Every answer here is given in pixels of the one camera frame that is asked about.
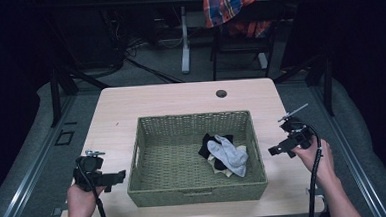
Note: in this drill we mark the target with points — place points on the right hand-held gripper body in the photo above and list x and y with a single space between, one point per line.
297 133

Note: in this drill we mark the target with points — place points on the white desk leg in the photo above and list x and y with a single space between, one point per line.
185 52

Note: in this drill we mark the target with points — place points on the black chair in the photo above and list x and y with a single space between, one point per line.
244 44

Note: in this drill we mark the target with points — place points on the green woven basket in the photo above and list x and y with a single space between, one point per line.
170 163

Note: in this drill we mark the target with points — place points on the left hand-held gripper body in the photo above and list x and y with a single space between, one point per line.
89 167

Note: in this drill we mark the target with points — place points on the black metal stand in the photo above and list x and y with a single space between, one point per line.
56 95
326 81

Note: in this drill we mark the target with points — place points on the cream sock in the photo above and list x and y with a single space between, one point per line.
229 172

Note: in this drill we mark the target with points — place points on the person's right hand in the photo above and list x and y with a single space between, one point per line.
317 162

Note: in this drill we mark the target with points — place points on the black sock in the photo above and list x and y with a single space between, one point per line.
206 148

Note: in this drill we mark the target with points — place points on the person's left hand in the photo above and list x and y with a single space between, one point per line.
80 197

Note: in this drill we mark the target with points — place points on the metal floor rail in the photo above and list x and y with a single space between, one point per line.
350 160
34 167

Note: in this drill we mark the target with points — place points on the plaid cloth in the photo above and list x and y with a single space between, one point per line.
224 6

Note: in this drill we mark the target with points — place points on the grey sock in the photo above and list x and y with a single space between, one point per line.
231 155

